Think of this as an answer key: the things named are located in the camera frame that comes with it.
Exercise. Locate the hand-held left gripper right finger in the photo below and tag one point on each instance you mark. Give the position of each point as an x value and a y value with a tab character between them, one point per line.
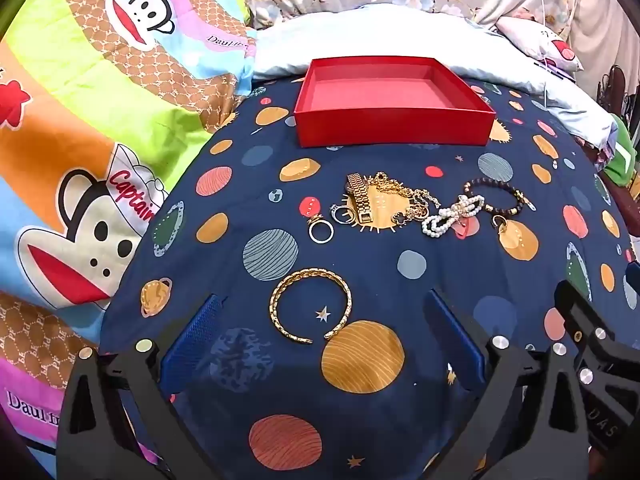
452	340

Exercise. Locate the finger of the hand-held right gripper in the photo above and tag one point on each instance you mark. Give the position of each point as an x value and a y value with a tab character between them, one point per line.
592	355

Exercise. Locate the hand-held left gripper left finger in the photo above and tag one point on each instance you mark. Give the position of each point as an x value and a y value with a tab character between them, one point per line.
192	345

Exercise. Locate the gold cuff bangle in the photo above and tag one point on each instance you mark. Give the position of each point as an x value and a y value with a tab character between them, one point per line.
280	290

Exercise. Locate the red shallow cardboard box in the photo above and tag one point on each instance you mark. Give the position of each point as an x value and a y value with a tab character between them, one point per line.
390	127

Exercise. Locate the navy planet printed sheet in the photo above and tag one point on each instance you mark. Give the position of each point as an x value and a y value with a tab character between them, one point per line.
415	265

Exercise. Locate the green cloth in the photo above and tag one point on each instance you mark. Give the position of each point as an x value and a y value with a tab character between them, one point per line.
622	155

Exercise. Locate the black metal rack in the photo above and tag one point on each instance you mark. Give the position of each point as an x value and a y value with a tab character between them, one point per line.
617	90

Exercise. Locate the cartoon monkey printed blanket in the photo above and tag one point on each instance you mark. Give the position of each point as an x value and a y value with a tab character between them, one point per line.
75	85

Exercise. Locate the purple notebook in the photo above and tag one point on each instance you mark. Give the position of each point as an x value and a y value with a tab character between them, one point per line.
560	69

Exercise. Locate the white cartoon pillow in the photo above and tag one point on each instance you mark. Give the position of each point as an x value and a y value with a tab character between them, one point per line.
540	40

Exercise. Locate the light blue quilt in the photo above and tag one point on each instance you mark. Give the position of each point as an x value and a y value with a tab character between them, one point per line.
400	30

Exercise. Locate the beige curtain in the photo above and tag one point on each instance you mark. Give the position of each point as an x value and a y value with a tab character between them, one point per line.
600	10

